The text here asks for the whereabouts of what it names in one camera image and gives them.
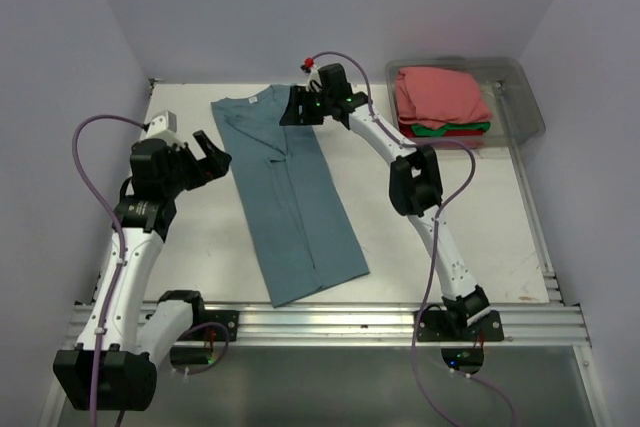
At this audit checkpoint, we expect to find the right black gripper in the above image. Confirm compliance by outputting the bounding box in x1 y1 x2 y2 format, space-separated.
279 86 332 127

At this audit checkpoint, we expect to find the blue t-shirt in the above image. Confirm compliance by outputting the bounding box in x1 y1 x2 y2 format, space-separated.
211 85 369 307

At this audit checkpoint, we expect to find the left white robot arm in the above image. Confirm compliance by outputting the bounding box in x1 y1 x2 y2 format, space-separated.
53 130 232 412

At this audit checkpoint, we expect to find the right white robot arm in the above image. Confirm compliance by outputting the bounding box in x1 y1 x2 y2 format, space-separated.
280 58 491 340

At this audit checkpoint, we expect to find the folded red t-shirt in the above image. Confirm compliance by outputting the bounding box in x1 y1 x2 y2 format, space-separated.
399 122 491 140

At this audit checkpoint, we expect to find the folded green t-shirt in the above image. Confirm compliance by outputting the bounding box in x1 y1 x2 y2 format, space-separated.
408 121 491 138

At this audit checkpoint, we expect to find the folded pink t-shirt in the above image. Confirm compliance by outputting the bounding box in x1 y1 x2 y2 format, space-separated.
395 66 493 129

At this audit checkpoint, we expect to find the clear plastic bin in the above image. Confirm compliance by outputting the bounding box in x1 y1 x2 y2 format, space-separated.
386 57 546 147

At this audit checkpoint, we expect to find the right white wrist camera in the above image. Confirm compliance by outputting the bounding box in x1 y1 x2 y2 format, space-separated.
301 57 322 92

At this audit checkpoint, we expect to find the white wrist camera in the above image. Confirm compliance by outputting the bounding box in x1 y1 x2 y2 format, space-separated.
301 57 322 92
141 110 182 146

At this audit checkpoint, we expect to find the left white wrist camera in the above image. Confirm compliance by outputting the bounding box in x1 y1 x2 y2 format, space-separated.
141 110 182 146

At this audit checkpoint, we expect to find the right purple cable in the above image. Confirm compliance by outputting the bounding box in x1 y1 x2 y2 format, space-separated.
309 50 519 427

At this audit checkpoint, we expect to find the purple cable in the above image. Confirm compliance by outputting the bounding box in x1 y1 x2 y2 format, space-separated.
309 50 519 427
72 115 231 427

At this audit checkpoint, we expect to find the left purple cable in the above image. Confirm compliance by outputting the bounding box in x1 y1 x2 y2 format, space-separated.
72 115 231 427

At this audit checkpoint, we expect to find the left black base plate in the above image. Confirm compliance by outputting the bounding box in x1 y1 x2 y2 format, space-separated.
181 310 240 342

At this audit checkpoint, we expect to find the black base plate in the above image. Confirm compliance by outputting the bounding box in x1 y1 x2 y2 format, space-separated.
181 310 240 342
416 309 505 343

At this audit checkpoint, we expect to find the aluminium mounting rail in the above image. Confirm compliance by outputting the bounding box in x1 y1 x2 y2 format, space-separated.
64 302 591 348

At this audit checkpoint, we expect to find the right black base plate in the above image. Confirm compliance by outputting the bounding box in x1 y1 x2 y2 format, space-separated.
416 309 505 343

